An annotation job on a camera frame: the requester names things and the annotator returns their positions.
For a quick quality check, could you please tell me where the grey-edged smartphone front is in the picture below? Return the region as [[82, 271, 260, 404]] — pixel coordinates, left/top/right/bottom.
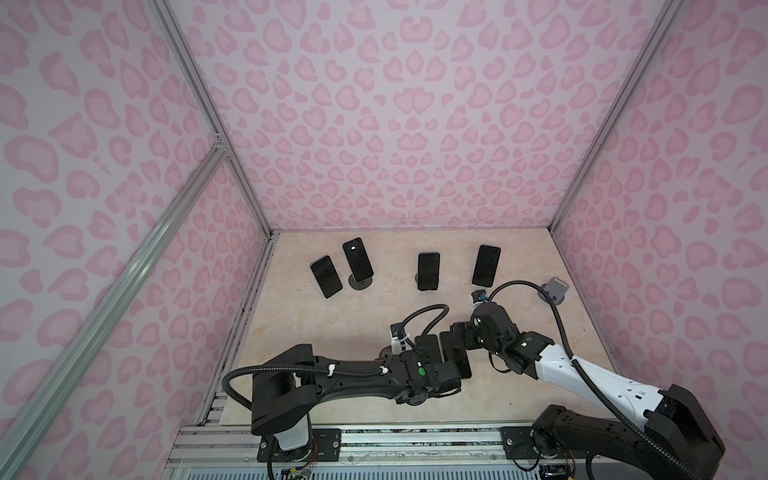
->
[[439, 331, 472, 380]]

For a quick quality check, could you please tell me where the pink-edged smartphone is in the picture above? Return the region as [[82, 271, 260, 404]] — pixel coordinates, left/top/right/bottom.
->
[[415, 334, 443, 364]]

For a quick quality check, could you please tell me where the green-edged smartphone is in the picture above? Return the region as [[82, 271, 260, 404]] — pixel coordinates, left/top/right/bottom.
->
[[310, 255, 343, 299], [472, 245, 501, 288]]

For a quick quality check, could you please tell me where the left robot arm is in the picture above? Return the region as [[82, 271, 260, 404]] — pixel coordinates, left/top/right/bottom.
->
[[250, 344, 461, 436]]

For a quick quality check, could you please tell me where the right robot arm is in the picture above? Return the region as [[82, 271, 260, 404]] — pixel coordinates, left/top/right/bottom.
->
[[450, 301, 725, 479]]

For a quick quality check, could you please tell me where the grey round stand right side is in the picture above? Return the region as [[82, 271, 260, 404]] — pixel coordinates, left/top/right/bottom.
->
[[538, 277, 570, 306]]

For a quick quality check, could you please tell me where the dark round stand back left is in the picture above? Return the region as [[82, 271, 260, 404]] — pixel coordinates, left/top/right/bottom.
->
[[348, 275, 373, 291]]

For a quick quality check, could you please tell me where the silver smartphone on round stand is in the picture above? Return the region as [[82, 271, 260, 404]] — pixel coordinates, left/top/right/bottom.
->
[[342, 237, 374, 281]]

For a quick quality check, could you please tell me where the blue-edged smartphone centre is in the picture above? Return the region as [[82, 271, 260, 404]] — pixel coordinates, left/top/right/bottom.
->
[[417, 252, 441, 291]]

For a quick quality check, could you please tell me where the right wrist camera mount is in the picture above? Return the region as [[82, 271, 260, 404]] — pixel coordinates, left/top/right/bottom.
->
[[471, 289, 488, 304]]

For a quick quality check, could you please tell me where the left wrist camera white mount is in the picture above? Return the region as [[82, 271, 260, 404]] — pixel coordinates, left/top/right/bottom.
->
[[390, 322, 414, 355]]

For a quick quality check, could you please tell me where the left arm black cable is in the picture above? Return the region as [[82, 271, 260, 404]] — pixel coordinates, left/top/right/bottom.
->
[[220, 303, 451, 412]]

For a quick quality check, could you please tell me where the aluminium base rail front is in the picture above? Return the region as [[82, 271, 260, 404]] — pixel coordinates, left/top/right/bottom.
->
[[161, 422, 588, 479]]

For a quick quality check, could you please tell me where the aluminium diagonal frame beam left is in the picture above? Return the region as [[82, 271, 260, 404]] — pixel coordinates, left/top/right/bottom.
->
[[1, 147, 227, 479]]

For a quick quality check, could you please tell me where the aluminium frame post back right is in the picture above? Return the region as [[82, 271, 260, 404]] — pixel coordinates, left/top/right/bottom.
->
[[548, 0, 688, 237]]

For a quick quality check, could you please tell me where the aluminium frame post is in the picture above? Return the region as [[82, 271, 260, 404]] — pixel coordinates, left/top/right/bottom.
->
[[548, 0, 688, 237], [146, 0, 273, 239]]

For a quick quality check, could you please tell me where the aluminium frame post back left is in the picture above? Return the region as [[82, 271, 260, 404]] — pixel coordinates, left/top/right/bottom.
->
[[146, 0, 273, 239]]

